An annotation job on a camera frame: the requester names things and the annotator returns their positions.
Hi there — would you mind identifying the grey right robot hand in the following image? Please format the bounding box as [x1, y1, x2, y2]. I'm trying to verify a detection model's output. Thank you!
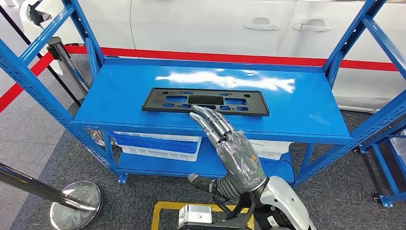
[188, 105, 269, 200]

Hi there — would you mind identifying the black plastic plate bracket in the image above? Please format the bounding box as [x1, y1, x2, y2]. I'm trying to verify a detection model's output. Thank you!
[142, 87, 270, 117]

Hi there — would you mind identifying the blue metal shelf rack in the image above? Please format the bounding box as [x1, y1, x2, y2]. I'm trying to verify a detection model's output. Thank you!
[0, 0, 406, 188]

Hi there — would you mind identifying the white plastic crate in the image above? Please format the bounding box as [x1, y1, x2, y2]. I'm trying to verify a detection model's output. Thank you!
[248, 139, 293, 161]
[113, 131, 203, 162]

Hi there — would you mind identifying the yellow floor tape square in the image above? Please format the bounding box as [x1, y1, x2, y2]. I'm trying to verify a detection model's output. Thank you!
[151, 201, 255, 230]

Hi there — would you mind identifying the red barrier belt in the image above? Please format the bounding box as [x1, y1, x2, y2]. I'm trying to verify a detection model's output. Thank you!
[65, 45, 399, 72]
[0, 52, 55, 113]

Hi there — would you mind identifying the white car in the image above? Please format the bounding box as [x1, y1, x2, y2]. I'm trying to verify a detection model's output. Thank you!
[19, 0, 406, 113]

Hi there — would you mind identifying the blue wheeled metal rack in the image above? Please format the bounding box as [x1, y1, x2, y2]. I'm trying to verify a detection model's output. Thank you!
[353, 119, 406, 208]

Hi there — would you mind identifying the white plastic bin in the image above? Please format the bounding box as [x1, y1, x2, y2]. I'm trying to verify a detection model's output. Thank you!
[390, 129, 406, 156]

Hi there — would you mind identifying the black barrier belt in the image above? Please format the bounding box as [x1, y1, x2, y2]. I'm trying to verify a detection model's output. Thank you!
[0, 5, 82, 107]

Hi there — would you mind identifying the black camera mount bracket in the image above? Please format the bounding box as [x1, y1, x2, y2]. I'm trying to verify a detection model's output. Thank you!
[177, 194, 256, 230]

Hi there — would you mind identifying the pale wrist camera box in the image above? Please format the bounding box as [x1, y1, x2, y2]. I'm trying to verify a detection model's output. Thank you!
[177, 205, 213, 230]

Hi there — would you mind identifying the white car door handle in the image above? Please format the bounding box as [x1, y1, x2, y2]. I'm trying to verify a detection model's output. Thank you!
[243, 17, 281, 31]
[293, 19, 332, 32]

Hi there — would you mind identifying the black stanchion post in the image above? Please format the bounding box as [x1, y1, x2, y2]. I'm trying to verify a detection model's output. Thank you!
[46, 36, 110, 148]

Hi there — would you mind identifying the chrome stanchion post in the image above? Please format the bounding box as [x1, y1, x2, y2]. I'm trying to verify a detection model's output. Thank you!
[0, 162, 104, 230]

